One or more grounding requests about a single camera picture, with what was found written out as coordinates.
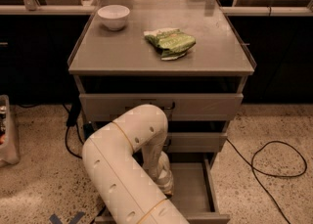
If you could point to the grey middle drawer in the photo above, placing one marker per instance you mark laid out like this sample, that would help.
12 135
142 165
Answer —
184 142

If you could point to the blue tape cross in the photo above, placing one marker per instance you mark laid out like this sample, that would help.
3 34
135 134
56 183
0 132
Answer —
56 219

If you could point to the grey top drawer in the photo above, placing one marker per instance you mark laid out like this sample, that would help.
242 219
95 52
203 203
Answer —
189 107

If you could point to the grey open bottom drawer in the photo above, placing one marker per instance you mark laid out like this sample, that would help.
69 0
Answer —
194 195

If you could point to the blue power adapter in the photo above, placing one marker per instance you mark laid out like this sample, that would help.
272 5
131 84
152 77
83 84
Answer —
88 128

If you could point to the green chip bag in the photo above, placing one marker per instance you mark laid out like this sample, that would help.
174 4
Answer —
170 43

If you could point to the grey drawer cabinet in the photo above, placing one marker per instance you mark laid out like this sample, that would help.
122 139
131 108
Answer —
124 62

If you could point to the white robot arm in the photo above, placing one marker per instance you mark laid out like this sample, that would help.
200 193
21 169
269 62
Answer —
126 164

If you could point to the clear plastic bin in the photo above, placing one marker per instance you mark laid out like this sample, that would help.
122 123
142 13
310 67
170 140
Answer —
9 147

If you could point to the white ceramic bowl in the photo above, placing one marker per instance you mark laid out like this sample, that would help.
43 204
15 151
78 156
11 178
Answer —
114 17

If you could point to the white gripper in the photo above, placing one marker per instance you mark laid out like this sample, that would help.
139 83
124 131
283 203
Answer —
163 172

